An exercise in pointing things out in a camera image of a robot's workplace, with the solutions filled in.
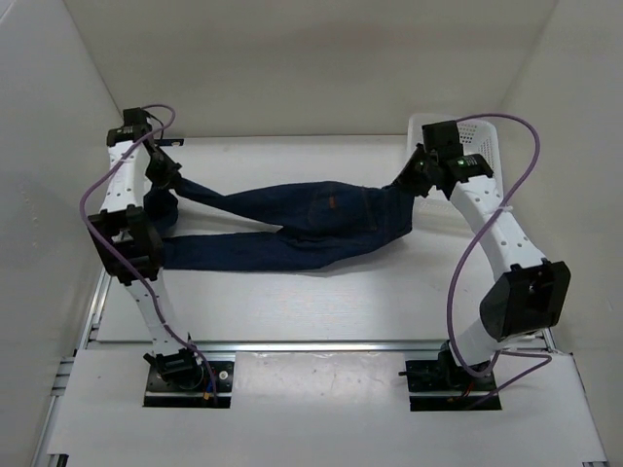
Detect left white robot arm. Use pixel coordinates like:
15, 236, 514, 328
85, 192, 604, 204
79, 106, 209, 390

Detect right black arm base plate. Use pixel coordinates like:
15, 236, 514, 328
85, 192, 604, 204
398, 360, 501, 413

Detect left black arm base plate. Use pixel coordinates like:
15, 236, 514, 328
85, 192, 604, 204
143, 349, 235, 409

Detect black corner bracket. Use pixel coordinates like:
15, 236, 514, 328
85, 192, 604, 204
157, 138, 185, 147

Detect aluminium left frame rail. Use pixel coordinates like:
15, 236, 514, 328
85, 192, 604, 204
30, 268, 111, 467

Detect white plastic mesh basket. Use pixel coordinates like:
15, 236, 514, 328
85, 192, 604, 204
406, 113, 504, 220

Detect dark blue denim trousers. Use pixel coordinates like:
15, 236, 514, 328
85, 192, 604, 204
144, 179, 415, 272

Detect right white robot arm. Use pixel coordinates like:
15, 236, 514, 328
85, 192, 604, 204
398, 120, 571, 389

